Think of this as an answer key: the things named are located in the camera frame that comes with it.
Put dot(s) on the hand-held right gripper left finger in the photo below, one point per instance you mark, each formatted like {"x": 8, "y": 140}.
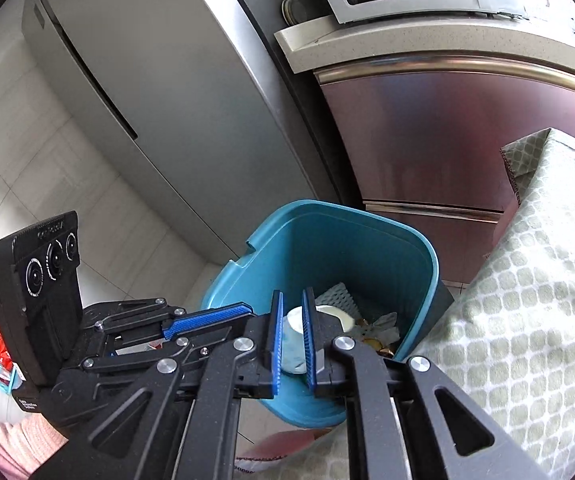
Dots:
{"x": 277, "y": 345}

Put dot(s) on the golden brown wrapper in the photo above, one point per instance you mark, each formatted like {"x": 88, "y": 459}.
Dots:
{"x": 375, "y": 346}

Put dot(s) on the grey refrigerator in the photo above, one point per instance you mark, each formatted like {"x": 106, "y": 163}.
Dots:
{"x": 167, "y": 110}

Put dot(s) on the blue plastic trash bin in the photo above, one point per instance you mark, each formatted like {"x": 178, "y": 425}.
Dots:
{"x": 317, "y": 245}

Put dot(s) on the white paper cup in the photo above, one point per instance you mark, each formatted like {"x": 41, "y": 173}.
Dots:
{"x": 295, "y": 340}

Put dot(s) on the maroon base cabinet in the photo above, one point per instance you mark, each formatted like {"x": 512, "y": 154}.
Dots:
{"x": 417, "y": 135}

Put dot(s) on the crumpled grey paper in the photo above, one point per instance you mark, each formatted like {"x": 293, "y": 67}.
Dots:
{"x": 382, "y": 330}

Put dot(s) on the round plate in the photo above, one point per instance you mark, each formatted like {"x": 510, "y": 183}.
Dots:
{"x": 292, "y": 10}

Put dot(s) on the teal packet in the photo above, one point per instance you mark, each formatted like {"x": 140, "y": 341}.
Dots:
{"x": 4, "y": 377}

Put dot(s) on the pink cloth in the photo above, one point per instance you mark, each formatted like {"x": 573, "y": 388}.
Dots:
{"x": 282, "y": 447}

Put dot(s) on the beige stone countertop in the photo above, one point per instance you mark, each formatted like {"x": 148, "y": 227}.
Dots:
{"x": 417, "y": 35}

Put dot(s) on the white foam fruit net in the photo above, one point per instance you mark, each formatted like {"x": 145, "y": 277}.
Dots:
{"x": 340, "y": 295}

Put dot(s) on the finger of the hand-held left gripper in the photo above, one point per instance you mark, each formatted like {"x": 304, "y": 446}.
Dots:
{"x": 202, "y": 319}
{"x": 132, "y": 360}

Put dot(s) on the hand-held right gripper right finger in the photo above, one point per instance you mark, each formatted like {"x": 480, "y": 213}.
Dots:
{"x": 309, "y": 340}

